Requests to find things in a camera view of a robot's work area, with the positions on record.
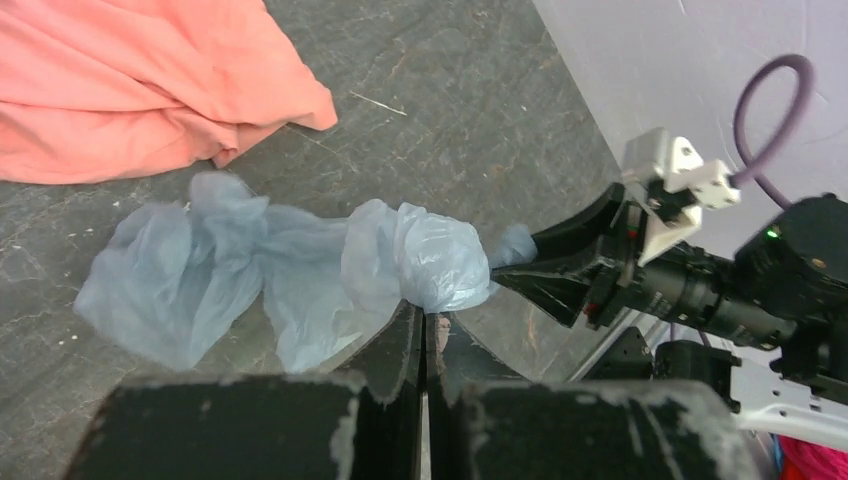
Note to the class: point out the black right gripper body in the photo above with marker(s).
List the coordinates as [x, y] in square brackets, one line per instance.
[614, 284]

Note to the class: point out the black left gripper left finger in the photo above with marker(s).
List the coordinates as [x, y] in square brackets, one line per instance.
[359, 421]

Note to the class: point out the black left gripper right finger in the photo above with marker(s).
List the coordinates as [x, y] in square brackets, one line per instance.
[487, 422]

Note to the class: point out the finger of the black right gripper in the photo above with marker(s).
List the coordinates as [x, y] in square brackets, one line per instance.
[556, 289]
[579, 231]

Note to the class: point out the light blue plastic trash bag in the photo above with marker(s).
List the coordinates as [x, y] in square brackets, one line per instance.
[173, 278]

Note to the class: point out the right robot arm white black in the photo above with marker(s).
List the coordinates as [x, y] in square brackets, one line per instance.
[785, 290]

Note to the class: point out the pink cloth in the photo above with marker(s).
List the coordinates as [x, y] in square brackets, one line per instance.
[99, 90]

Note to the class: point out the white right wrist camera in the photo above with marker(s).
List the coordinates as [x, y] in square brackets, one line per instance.
[674, 186]

